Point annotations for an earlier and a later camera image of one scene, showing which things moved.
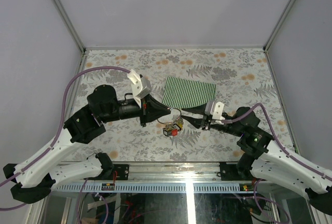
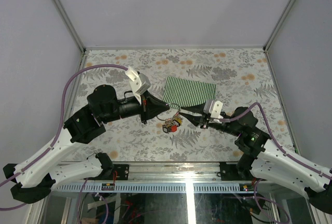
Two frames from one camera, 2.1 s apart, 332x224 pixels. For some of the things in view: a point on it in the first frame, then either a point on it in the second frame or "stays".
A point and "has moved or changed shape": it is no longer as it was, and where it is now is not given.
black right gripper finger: x=199 y=110 stays
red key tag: x=174 y=132 has moved or changed shape
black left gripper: x=152 y=109 stays
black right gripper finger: x=198 y=123 stays
